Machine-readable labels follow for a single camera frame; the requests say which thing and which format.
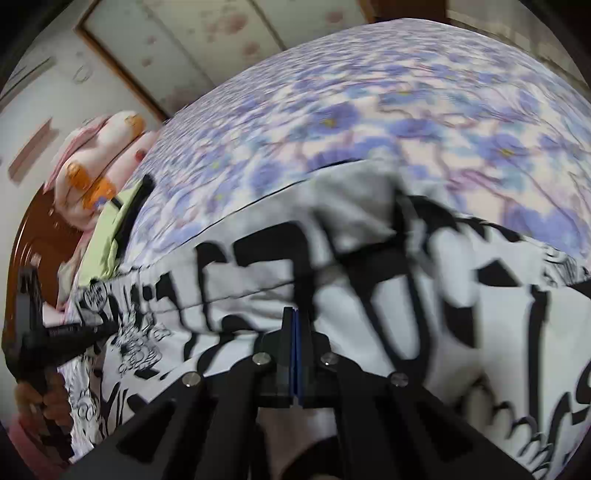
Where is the brown wooden door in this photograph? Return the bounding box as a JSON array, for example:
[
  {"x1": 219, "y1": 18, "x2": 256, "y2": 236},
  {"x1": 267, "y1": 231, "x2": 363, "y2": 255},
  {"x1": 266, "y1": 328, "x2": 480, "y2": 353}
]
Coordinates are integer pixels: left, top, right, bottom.
[{"x1": 360, "y1": 0, "x2": 448, "y2": 21}]

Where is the wooden headboard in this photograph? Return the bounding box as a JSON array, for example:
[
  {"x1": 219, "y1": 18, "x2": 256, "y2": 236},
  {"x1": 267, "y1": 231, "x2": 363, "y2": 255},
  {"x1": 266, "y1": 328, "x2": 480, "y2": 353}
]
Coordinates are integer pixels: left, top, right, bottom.
[{"x1": 0, "y1": 187, "x2": 88, "y2": 356}]

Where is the green black folded garment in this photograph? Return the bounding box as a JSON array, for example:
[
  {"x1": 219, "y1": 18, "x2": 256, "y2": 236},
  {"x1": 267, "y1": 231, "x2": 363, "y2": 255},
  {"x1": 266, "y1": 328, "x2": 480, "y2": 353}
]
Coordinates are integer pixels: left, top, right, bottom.
[{"x1": 76, "y1": 174, "x2": 155, "y2": 282}]

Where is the floral door wardrobe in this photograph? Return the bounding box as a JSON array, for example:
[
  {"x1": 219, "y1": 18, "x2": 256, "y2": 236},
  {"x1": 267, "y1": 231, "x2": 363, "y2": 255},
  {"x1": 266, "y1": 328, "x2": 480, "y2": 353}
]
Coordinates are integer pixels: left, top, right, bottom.
[{"x1": 76, "y1": 0, "x2": 375, "y2": 121}]

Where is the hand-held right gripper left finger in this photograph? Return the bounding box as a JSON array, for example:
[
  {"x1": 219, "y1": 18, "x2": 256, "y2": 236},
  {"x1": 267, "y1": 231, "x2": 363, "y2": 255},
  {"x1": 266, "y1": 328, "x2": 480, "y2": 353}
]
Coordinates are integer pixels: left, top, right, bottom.
[{"x1": 60, "y1": 307, "x2": 296, "y2": 480}]

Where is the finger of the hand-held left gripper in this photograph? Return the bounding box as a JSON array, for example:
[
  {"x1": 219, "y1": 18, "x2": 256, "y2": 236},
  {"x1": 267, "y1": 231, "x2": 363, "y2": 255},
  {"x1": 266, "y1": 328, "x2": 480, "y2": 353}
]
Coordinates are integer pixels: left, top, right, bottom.
[{"x1": 44, "y1": 318, "x2": 118, "y2": 358}]

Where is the pink bed sheet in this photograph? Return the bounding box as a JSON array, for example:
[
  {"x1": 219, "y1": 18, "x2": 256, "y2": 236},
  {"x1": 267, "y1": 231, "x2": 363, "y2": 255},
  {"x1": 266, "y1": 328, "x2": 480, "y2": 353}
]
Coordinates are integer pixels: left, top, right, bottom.
[{"x1": 55, "y1": 256, "x2": 90, "y2": 315}]

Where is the person's left forearm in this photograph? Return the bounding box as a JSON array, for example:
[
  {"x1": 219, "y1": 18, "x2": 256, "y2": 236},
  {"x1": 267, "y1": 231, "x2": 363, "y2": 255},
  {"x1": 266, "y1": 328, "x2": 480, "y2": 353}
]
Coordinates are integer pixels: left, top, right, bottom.
[{"x1": 7, "y1": 415, "x2": 61, "y2": 476}]

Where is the person's left hand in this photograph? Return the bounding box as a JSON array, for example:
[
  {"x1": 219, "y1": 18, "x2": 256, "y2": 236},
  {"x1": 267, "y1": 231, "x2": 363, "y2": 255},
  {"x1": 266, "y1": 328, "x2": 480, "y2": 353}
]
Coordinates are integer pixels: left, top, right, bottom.
[{"x1": 14, "y1": 369, "x2": 71, "y2": 444}]

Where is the purple cat print blanket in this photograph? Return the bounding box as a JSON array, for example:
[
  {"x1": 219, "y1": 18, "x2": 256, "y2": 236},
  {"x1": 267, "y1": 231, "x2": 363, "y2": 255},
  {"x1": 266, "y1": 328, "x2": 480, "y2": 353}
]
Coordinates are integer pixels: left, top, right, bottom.
[{"x1": 124, "y1": 18, "x2": 591, "y2": 278}]

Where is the rolled pink bear quilt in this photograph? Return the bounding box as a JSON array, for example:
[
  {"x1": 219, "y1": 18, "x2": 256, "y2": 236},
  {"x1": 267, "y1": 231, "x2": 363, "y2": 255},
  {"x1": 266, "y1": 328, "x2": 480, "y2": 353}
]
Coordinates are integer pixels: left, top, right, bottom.
[{"x1": 44, "y1": 110, "x2": 162, "y2": 229}]

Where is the white wall shelf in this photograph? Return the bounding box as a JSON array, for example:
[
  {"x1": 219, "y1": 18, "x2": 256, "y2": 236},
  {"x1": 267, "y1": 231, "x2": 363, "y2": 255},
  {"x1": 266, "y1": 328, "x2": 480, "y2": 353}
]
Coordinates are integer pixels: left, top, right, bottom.
[{"x1": 9, "y1": 117, "x2": 54, "y2": 181}]

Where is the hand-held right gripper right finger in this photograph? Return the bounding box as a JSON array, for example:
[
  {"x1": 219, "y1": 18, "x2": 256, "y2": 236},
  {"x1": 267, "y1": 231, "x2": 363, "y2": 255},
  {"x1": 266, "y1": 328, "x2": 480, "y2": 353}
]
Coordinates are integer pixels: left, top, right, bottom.
[{"x1": 295, "y1": 310, "x2": 536, "y2": 480}]

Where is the black white printed jacket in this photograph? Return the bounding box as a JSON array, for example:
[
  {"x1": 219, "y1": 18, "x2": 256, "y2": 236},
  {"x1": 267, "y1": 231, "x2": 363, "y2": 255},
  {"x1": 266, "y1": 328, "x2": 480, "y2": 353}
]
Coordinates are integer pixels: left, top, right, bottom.
[{"x1": 60, "y1": 159, "x2": 591, "y2": 480}]

